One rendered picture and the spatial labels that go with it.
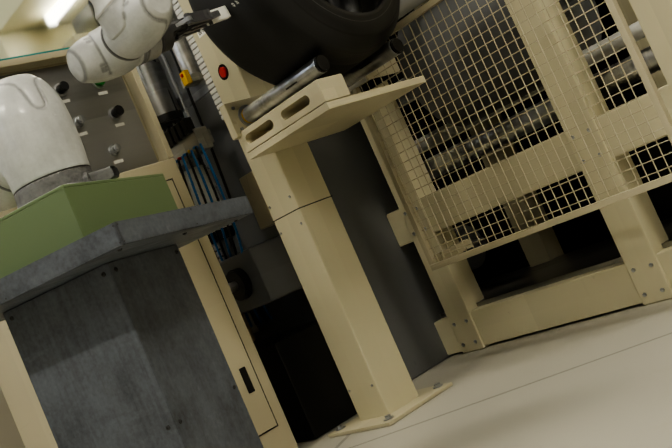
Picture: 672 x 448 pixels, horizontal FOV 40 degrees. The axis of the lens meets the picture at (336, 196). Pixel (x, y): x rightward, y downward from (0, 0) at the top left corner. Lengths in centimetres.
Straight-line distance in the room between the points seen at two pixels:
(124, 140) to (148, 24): 84
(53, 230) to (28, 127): 25
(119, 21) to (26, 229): 48
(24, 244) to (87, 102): 104
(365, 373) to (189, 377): 92
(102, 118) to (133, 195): 91
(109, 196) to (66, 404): 38
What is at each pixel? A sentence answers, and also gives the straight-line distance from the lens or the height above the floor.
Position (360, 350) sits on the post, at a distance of 257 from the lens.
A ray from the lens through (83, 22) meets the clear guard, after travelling 277.
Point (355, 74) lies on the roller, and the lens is 258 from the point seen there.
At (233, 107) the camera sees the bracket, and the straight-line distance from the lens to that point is 252.
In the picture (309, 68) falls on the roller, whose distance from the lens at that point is 229.
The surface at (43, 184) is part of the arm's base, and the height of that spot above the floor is 80.
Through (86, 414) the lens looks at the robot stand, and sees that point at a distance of 178.
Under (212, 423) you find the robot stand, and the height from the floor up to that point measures 27.
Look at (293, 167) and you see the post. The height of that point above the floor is 73.
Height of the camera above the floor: 46
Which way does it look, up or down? 3 degrees up
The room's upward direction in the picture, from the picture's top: 24 degrees counter-clockwise
